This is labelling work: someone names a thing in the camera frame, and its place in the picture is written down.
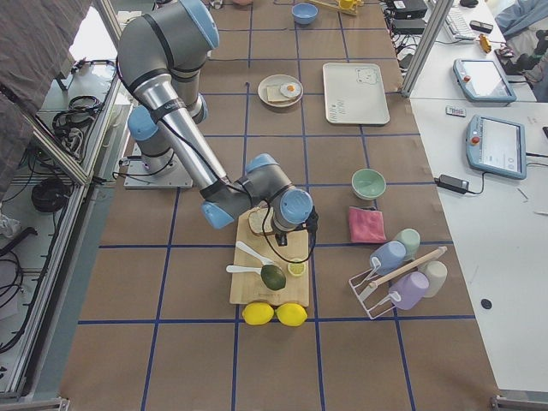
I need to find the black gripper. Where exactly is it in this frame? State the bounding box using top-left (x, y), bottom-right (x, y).
top-left (271, 222), bottom-right (291, 247)

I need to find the bread slice with crust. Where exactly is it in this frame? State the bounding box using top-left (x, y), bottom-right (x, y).
top-left (248, 207), bottom-right (274, 235)

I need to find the round white plate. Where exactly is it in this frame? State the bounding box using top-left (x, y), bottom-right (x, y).
top-left (258, 74), bottom-right (304, 108)

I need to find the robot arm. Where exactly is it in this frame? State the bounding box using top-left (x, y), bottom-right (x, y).
top-left (117, 1), bottom-right (318, 246)

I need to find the bread slice on plate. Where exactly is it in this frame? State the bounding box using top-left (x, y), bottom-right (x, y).
top-left (266, 84), bottom-right (301, 104)

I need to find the half lemon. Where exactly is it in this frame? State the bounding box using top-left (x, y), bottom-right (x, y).
top-left (287, 259), bottom-right (307, 277)

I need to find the wooden cutting board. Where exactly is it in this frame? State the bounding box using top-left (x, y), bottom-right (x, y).
top-left (227, 206), bottom-right (309, 307)

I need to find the green avocado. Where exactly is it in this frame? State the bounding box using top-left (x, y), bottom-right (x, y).
top-left (260, 265), bottom-right (286, 291)

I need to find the yellow lemon right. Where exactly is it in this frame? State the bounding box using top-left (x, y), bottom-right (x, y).
top-left (275, 302), bottom-right (308, 327)

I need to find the yellow lemon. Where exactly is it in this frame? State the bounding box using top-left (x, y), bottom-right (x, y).
top-left (275, 302), bottom-right (308, 327)
top-left (241, 301), bottom-right (275, 325)

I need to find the yellow lemon left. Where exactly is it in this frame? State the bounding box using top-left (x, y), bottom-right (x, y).
top-left (241, 301), bottom-right (275, 325)

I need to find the pink folded cloth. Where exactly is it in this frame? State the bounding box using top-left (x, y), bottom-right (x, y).
top-left (348, 206), bottom-right (386, 244)

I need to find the light green bowl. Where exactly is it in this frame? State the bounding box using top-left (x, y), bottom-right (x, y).
top-left (351, 169), bottom-right (386, 200)

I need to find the blue cup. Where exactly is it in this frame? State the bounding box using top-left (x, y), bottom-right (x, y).
top-left (370, 241), bottom-right (407, 276)

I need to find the green cup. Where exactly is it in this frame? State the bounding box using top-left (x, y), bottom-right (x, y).
top-left (393, 228), bottom-right (421, 261)

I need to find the purple cup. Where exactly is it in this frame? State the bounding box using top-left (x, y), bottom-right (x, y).
top-left (389, 271), bottom-right (429, 310)

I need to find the fried egg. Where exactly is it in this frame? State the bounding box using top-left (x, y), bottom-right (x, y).
top-left (279, 82), bottom-right (301, 98)

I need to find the cream cup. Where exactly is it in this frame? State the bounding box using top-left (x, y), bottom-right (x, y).
top-left (418, 260), bottom-right (448, 298)

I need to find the cream bear serving tray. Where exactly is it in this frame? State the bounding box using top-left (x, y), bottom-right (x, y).
top-left (322, 63), bottom-right (390, 126)

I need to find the black power adapter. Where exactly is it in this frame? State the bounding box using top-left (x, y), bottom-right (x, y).
top-left (434, 174), bottom-right (469, 194)

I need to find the light blue bowl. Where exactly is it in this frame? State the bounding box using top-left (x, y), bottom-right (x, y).
top-left (291, 3), bottom-right (319, 25)

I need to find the blue teach pendant near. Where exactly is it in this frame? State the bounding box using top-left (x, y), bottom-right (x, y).
top-left (465, 115), bottom-right (527, 180)

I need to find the blue teach pendant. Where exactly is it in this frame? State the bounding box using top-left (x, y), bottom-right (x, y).
top-left (465, 115), bottom-right (527, 180)
top-left (453, 59), bottom-right (516, 104)

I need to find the blue teach pendant far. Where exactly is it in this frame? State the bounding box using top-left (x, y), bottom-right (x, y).
top-left (453, 59), bottom-right (516, 104)

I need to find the white wire cup rack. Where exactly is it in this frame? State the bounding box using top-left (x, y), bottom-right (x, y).
top-left (348, 246), bottom-right (448, 320)

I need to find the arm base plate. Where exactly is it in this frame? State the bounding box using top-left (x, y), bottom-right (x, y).
top-left (124, 135), bottom-right (193, 189)

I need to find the aluminium frame post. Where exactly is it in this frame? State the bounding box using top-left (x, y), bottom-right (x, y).
top-left (401, 0), bottom-right (452, 98)

